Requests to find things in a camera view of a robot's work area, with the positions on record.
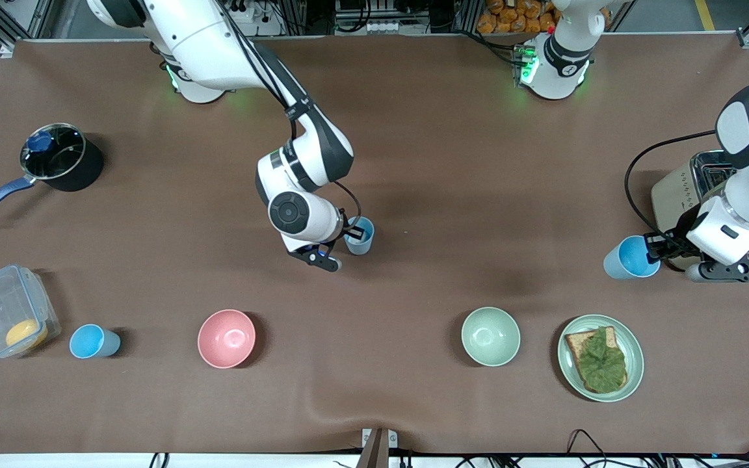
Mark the light blue plastic cup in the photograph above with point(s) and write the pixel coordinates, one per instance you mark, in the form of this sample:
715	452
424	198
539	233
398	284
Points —
363	242
628	259
88	342

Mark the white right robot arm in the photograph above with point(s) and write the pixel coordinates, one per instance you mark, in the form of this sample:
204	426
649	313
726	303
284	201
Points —
205	45

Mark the beige chrome toaster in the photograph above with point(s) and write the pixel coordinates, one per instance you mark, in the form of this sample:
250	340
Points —
680	195

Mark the brown table cloth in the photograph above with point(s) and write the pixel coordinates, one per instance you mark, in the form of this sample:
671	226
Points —
446	195

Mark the pale green plate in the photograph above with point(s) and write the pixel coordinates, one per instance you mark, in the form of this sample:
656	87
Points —
634	364

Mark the pink bowl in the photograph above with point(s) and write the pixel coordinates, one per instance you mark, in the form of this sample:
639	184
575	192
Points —
226	338

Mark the green lettuce leaf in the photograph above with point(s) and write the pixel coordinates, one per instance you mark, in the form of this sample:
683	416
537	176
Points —
602	361

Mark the toast slice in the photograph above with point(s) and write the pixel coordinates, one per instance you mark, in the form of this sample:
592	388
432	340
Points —
575	344

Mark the pale green bowl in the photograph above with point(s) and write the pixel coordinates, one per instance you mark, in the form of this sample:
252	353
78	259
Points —
490	336

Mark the small white power strip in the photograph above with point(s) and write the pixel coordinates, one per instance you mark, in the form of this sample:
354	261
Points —
384	27

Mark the white power strip with plugs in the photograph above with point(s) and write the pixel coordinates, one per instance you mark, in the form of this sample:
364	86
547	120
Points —
244	12

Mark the glass lid with blue knob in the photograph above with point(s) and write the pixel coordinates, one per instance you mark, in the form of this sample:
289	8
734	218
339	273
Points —
56	153

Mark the bag of orange snacks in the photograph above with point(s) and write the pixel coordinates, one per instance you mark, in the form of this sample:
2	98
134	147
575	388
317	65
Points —
517	16

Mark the yellow round food piece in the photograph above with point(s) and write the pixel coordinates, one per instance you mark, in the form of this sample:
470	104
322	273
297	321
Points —
25	334

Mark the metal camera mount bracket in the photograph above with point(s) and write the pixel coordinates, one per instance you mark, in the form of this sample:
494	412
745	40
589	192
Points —
378	448

